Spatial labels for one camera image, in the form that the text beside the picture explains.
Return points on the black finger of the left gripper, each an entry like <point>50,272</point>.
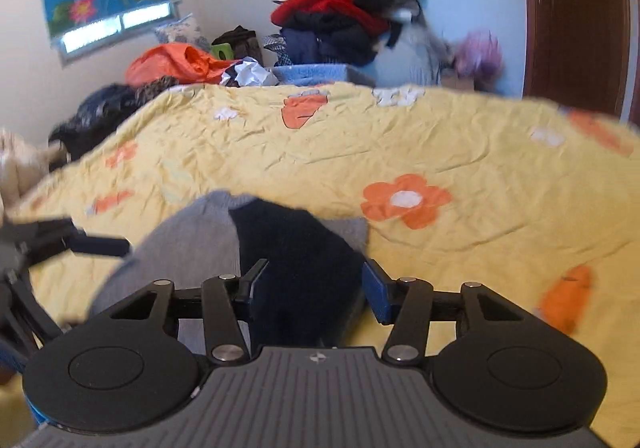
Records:
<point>20,256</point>
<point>83,243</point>

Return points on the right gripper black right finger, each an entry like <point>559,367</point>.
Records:
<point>381,292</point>

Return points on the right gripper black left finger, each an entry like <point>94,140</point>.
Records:
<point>247,297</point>

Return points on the navy clothes in pile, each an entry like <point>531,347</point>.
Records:
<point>317,38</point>

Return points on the cream fluffy garment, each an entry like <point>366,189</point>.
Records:
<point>23,166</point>

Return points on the dark floral padded jacket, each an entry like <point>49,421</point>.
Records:
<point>101,113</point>

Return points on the yellow floral bed quilt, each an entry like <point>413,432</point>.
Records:
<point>538,202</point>

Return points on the orange jacket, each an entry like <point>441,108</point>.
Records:
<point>186,63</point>

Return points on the white crumpled plastic bag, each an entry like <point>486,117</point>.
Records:
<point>248,73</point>

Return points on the light blue towel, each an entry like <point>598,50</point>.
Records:
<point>320,74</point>

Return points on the pale blue bundle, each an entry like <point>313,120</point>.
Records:
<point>417,57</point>

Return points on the dark brown bag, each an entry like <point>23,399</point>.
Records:
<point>243,42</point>

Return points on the purple plastic bag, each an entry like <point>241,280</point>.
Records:
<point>478,56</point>

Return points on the red garment on pile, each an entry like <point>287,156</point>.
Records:
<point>372,24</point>

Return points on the brown wooden door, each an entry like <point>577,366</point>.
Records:
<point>577,53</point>

